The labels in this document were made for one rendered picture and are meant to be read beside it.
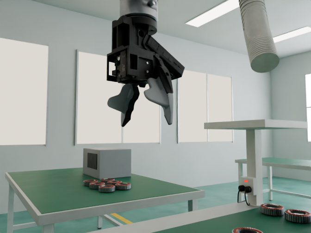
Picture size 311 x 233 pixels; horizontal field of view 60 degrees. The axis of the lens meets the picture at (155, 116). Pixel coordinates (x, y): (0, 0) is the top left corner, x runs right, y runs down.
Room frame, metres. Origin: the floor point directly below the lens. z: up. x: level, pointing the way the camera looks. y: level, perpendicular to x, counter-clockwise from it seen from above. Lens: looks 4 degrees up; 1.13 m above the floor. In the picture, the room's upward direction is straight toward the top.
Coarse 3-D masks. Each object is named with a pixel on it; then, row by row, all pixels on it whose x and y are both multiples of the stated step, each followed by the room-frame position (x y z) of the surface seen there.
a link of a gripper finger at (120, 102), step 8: (128, 88) 0.54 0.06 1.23; (136, 88) 0.55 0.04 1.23; (120, 96) 0.54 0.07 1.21; (128, 96) 0.56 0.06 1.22; (136, 96) 0.55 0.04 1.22; (112, 104) 0.55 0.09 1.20; (120, 104) 0.56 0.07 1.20; (128, 104) 0.56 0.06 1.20; (128, 112) 0.57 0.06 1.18; (128, 120) 0.57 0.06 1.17
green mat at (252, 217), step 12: (228, 216) 1.31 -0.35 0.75; (240, 216) 1.31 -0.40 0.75; (252, 216) 1.31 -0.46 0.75; (264, 216) 1.31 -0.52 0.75; (276, 216) 1.31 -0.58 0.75; (180, 228) 1.15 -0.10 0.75; (192, 228) 1.15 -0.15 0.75; (204, 228) 1.15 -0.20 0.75; (216, 228) 1.15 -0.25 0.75; (228, 228) 1.15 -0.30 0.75; (264, 228) 1.15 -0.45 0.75; (276, 228) 1.15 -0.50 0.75; (288, 228) 1.15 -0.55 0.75; (300, 228) 1.15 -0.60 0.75
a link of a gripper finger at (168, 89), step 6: (156, 66) 0.49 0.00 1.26; (162, 66) 0.49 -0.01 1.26; (156, 72) 0.49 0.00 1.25; (162, 72) 0.48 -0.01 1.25; (168, 72) 0.49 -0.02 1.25; (156, 78) 0.49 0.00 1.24; (162, 78) 0.48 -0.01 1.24; (168, 78) 0.48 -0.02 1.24; (162, 84) 0.48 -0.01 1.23; (168, 84) 0.48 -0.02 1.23; (168, 90) 0.48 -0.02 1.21
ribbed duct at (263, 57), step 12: (240, 0) 1.77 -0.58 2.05; (252, 0) 1.70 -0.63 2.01; (240, 12) 1.80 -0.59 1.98; (252, 12) 1.68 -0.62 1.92; (264, 12) 1.68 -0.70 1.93; (252, 24) 1.65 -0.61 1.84; (264, 24) 1.63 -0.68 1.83; (252, 36) 1.62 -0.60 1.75; (264, 36) 1.58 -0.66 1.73; (252, 48) 1.59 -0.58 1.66; (264, 48) 1.53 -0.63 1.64; (252, 60) 1.56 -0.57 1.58; (264, 60) 1.55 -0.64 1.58; (276, 60) 1.55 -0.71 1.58; (264, 72) 1.64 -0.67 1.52
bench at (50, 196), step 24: (72, 168) 3.21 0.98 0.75; (24, 192) 1.86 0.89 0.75; (48, 192) 1.86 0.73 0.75; (72, 192) 1.86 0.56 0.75; (96, 192) 1.86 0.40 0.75; (120, 192) 1.86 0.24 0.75; (144, 192) 1.86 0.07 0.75; (168, 192) 1.86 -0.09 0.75; (192, 192) 1.88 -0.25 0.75; (48, 216) 1.36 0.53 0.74; (72, 216) 1.43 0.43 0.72
